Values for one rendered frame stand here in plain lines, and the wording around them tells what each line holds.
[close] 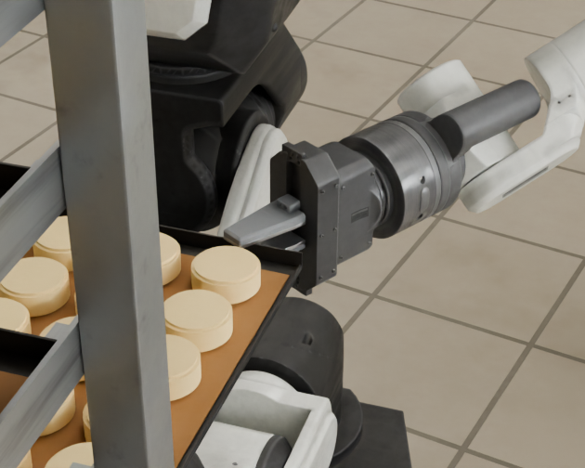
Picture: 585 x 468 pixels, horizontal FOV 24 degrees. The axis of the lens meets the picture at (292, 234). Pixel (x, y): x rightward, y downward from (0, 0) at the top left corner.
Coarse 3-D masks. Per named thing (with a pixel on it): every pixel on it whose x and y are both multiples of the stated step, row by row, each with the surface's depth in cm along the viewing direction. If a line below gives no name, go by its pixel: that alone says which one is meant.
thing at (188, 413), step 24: (72, 288) 98; (168, 288) 98; (264, 288) 98; (72, 312) 95; (240, 312) 95; (264, 312) 95; (240, 336) 93; (216, 360) 91; (216, 384) 89; (192, 408) 87; (72, 432) 85; (192, 432) 85; (48, 456) 83
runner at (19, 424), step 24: (48, 336) 64; (72, 336) 60; (48, 360) 58; (72, 360) 60; (24, 384) 57; (48, 384) 58; (72, 384) 61; (24, 408) 56; (48, 408) 59; (0, 432) 55; (24, 432) 57; (0, 456) 55; (24, 456) 57
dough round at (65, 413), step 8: (72, 392) 85; (72, 400) 85; (64, 408) 84; (72, 408) 85; (56, 416) 84; (64, 416) 84; (72, 416) 85; (48, 424) 84; (56, 424) 84; (64, 424) 85; (48, 432) 84
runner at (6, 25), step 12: (0, 0) 49; (12, 0) 50; (24, 0) 50; (36, 0) 51; (0, 12) 49; (12, 12) 50; (24, 12) 51; (36, 12) 51; (0, 24) 49; (12, 24) 50; (24, 24) 51; (0, 36) 49; (12, 36) 50
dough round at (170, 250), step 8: (160, 232) 100; (160, 240) 99; (168, 240) 99; (168, 248) 98; (176, 248) 99; (168, 256) 98; (176, 256) 98; (168, 264) 97; (176, 264) 98; (168, 272) 98; (176, 272) 98; (168, 280) 98
